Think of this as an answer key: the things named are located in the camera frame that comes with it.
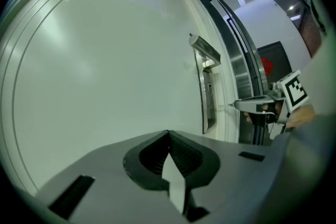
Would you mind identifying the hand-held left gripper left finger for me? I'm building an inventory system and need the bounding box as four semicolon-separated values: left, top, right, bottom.
34;130;186;224

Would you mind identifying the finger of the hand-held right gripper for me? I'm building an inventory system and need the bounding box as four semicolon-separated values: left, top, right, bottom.
233;94;277;114

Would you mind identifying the silver door lever handle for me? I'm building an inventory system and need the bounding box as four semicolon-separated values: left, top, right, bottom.
188;33;222;68

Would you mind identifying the person's right forearm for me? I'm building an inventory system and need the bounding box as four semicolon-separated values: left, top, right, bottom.
286;105;317;131

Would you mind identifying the silver door lock plate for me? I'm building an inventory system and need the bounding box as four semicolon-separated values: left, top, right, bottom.
193;47;217;135

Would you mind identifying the person's right hand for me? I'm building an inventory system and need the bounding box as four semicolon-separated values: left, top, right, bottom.
243;103;276;124

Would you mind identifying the brown wooden door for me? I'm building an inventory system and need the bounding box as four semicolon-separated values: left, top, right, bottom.
274;0;327;59

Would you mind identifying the red sticker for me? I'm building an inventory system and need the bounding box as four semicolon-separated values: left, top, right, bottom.
260;58;276;76

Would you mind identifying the white metal door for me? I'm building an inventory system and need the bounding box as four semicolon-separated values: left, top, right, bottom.
10;0;232;195

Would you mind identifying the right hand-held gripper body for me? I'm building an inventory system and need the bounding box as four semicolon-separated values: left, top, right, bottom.
256;69;309;134

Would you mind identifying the person's grey shirt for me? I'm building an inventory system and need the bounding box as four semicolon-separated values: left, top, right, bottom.
270;34;336;192

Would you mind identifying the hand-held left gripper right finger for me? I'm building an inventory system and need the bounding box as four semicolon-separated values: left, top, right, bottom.
167;130;289;224

